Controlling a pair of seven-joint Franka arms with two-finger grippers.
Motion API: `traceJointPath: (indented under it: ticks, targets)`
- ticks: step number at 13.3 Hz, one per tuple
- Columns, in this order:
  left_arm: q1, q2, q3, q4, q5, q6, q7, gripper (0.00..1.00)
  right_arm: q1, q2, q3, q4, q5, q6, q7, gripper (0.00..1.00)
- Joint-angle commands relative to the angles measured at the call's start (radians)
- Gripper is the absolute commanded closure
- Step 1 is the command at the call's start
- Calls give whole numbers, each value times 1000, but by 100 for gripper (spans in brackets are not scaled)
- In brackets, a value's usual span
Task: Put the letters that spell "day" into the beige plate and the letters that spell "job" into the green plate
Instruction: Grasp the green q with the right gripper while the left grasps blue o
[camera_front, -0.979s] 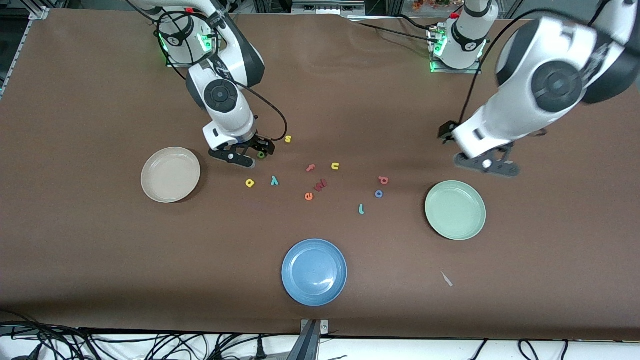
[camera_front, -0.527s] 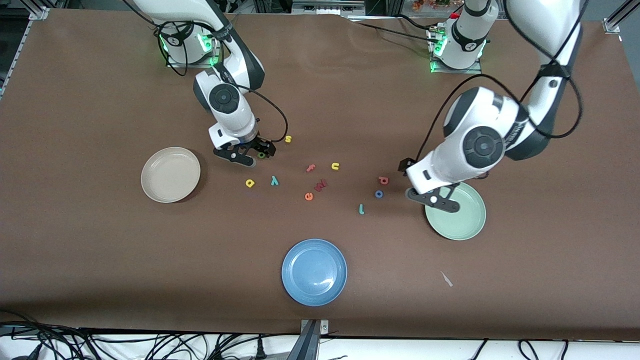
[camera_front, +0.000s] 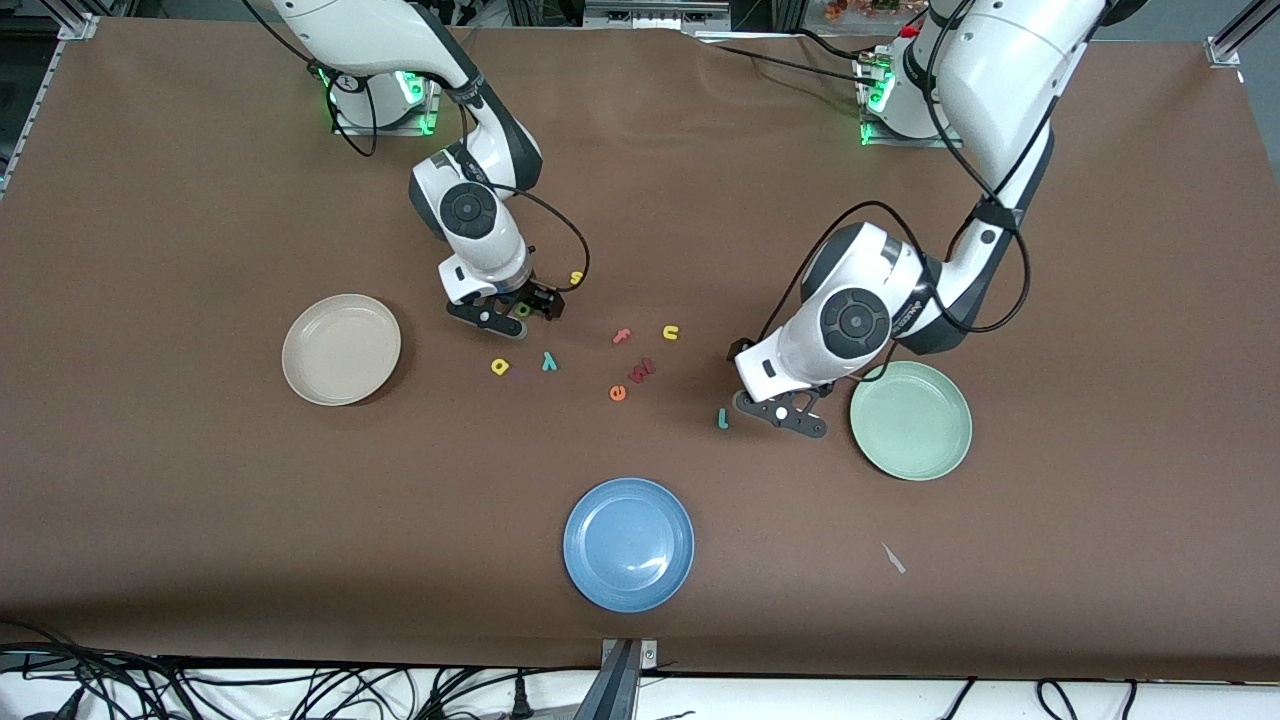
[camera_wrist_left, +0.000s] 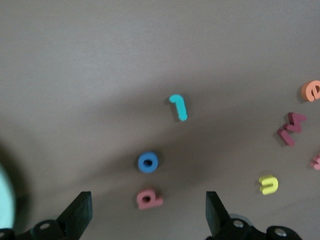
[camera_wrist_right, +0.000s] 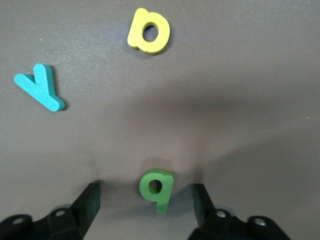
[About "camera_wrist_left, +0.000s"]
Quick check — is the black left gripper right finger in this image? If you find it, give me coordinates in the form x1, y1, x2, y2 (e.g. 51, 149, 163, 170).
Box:
204, 191, 303, 240

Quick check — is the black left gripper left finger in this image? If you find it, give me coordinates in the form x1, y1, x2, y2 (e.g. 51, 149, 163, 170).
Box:
0, 191, 93, 240

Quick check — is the pink foam letter p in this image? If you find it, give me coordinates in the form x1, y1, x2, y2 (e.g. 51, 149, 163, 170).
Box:
136, 188, 165, 210

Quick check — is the blue foam letter o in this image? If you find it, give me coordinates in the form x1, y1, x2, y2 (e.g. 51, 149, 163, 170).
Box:
137, 150, 160, 175

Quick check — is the teal foam letter l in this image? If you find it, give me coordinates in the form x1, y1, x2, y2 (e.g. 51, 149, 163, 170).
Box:
168, 93, 189, 122

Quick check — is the yellow foam letter u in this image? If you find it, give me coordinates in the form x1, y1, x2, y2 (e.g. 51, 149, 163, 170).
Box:
257, 174, 279, 196

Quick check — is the green round plate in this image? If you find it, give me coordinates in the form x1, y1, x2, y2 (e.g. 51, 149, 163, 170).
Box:
0, 159, 16, 232

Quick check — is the maroon foam letter m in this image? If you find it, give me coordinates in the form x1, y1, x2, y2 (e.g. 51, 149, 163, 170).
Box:
276, 112, 307, 147

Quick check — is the pink foam letter f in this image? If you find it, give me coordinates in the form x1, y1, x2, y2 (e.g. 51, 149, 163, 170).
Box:
309, 152, 320, 171

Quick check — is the orange foam letter e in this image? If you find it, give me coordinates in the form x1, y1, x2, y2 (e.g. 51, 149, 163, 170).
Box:
300, 79, 320, 102

